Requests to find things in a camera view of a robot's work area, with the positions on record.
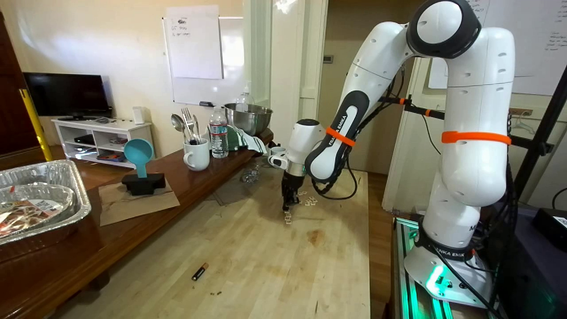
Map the black tripod pole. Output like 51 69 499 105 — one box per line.
510 64 567 202

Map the teal plastic scoop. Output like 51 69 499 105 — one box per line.
122 138 155 179

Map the large aluminium foil tray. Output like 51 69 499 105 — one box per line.
0 158 93 248

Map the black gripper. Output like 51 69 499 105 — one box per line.
281 172 304 213

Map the dark equipment case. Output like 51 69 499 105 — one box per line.
488 202 567 319

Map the silver metal spoon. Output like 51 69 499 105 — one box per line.
180 106 201 144
170 112 189 144

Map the green striped white towel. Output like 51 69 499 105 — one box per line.
226 122 269 158

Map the black rectangular block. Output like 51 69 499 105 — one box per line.
120 172 168 197

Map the black mount rod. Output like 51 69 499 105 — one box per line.
382 94 556 156

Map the orange white wrapper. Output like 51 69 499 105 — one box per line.
0 198 63 234

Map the black flat television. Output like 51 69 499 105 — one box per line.
22 71 115 120

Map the metal robot cart frame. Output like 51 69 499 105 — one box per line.
388 214 503 319

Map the dark brown wooden cabinet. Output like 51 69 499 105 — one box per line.
0 11 40 156

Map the white mug holding utensils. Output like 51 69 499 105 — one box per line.
182 138 212 174

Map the black electronic box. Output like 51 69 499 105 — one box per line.
529 207 567 252

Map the small orange velcro strap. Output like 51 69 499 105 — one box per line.
324 124 357 149

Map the black camera cable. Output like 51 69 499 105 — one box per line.
310 167 359 202

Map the small aluminium foil tray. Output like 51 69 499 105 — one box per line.
0 181 76 237

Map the steel mixing bowl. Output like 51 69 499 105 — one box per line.
221 103 274 136

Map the yellow long bar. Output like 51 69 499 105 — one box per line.
17 87 53 163

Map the crushed clear plastic bottle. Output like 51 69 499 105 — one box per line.
237 161 265 186

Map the white television shelf unit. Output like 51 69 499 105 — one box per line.
51 117 155 170

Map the white handwritten poster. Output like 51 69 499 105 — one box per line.
426 0 567 96

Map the brown cardboard sheet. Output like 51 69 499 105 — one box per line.
95 175 182 229

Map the brown wooden counter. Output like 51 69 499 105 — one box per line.
0 126 276 319

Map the white paper sheet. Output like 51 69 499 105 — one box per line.
164 5 224 81

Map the clear pump soap bottle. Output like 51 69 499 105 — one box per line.
235 90 253 112

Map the black marker pen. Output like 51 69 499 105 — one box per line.
189 262 209 284

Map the large orange velcro strap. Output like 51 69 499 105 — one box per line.
439 129 513 147

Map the white wall whiteboard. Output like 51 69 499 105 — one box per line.
161 14 248 108

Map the clear plastic water bottle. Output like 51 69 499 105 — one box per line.
207 105 230 159

